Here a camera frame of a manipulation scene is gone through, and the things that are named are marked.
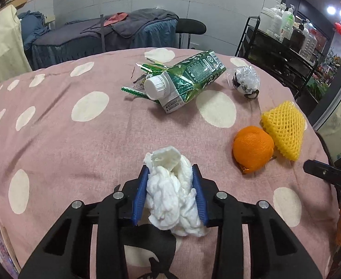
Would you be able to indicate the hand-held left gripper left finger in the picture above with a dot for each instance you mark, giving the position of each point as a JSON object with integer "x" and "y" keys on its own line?
{"x": 140, "y": 197}

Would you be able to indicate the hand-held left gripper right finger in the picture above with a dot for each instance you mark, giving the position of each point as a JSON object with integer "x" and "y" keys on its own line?
{"x": 201, "y": 200}

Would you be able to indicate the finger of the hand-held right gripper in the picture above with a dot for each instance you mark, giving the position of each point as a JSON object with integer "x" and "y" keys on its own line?
{"x": 327, "y": 173}

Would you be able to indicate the white tissue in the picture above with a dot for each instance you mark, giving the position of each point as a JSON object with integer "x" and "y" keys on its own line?
{"x": 170, "y": 197}

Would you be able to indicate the yellow foam fruit net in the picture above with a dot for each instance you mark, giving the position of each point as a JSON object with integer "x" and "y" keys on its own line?
{"x": 284, "y": 128}

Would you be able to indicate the orange fruit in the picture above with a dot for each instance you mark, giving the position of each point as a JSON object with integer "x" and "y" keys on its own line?
{"x": 252, "y": 148}

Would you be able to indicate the pink polka dot blanket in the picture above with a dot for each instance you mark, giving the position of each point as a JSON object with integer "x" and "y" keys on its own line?
{"x": 71, "y": 151}

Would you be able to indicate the potted green plant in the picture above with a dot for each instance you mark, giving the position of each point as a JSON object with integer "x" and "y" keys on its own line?
{"x": 318, "y": 84}

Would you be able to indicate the green foil wrapper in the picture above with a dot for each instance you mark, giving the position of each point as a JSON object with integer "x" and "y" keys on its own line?
{"x": 129, "y": 90}

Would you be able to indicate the crumpled clear plastic wrapper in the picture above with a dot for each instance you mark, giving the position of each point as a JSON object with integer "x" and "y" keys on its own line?
{"x": 246, "y": 78}

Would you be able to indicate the green drink carton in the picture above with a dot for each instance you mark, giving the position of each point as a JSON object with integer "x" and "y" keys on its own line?
{"x": 193, "y": 75}

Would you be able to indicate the black trolley cart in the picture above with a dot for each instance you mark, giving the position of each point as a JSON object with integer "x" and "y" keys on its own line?
{"x": 278, "y": 55}

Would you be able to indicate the dark brown bottle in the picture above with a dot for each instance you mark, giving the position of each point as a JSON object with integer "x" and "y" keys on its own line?
{"x": 297, "y": 36}

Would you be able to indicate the green bottle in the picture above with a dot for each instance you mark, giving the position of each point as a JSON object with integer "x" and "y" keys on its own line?
{"x": 287, "y": 23}

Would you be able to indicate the massage bed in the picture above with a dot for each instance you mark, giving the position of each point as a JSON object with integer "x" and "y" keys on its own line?
{"x": 71, "y": 40}

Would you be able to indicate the black stool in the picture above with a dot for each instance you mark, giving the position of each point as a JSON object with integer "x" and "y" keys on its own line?
{"x": 190, "y": 26}

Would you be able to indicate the grey blanket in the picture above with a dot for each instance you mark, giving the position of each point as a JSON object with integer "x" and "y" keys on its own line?
{"x": 147, "y": 21}

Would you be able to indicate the red cloth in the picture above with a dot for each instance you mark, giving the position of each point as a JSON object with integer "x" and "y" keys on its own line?
{"x": 116, "y": 19}

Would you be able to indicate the blue cloth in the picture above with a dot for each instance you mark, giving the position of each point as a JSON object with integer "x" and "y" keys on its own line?
{"x": 32, "y": 29}

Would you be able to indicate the cream cloth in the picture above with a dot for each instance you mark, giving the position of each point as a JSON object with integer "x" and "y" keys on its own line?
{"x": 2, "y": 46}

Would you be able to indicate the wall socket box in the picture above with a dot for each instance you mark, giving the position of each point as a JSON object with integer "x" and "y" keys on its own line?
{"x": 50, "y": 19}

